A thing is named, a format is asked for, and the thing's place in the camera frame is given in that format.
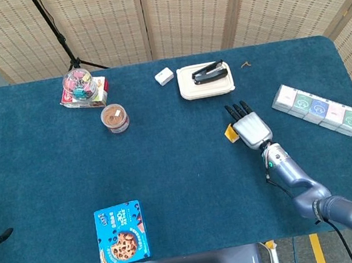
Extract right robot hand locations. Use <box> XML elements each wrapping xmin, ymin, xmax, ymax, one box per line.
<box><xmin>223</xmin><ymin>96</ymin><xmax>275</xmax><ymax>154</ymax></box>

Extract yellow small packet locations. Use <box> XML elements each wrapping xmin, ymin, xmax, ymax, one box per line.
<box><xmin>222</xmin><ymin>122</ymin><xmax>241</xmax><ymax>144</ymax></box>

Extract beige lunch box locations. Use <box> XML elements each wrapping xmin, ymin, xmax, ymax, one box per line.
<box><xmin>174</xmin><ymin>58</ymin><xmax>237</xmax><ymax>103</ymax></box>

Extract black stapler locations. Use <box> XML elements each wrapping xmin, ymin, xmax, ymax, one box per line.
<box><xmin>189</xmin><ymin>59</ymin><xmax>230</xmax><ymax>86</ymax></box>

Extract row of small tea boxes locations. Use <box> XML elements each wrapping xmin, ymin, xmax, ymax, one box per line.
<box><xmin>268</xmin><ymin>73</ymin><xmax>352</xmax><ymax>149</ymax></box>

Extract small white box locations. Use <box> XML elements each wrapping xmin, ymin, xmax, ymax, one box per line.
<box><xmin>153</xmin><ymin>66</ymin><xmax>176</xmax><ymax>87</ymax></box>

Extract brown spread jar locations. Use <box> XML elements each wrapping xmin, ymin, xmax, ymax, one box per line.
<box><xmin>98</xmin><ymin>101</ymin><xmax>132</xmax><ymax>137</ymax></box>

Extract blue cookie box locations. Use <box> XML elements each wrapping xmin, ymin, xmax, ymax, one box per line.
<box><xmin>91</xmin><ymin>198</ymin><xmax>153</xmax><ymax>263</ymax></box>

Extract red and green flat box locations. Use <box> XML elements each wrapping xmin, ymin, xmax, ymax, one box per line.
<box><xmin>56</xmin><ymin>74</ymin><xmax>113</xmax><ymax>115</ymax></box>

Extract clear jar of binder clips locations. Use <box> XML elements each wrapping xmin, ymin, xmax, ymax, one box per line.
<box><xmin>61</xmin><ymin>65</ymin><xmax>101</xmax><ymax>106</ymax></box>

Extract black tripod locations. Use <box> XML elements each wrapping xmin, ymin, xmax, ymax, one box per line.
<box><xmin>28</xmin><ymin>0</ymin><xmax>110</xmax><ymax>81</ymax></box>

